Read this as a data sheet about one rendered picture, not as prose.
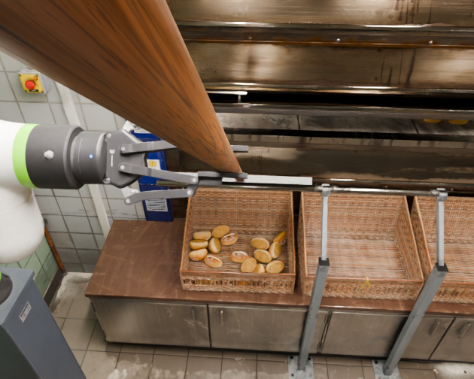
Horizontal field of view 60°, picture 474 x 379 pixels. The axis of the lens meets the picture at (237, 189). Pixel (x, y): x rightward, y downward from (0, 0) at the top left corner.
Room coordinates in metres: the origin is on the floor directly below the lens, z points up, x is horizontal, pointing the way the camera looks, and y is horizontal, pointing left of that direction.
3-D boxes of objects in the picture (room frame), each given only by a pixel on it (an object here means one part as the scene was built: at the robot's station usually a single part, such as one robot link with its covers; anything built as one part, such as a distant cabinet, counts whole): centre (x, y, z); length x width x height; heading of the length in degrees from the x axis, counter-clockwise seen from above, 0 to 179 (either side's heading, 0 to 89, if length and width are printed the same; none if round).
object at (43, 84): (1.71, 0.90, 1.46); 0.10 x 0.07 x 0.10; 87
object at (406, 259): (1.39, -0.60, 0.72); 0.56 x 0.49 x 0.28; 87
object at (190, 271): (1.43, -0.01, 0.72); 0.56 x 0.49 x 0.28; 88
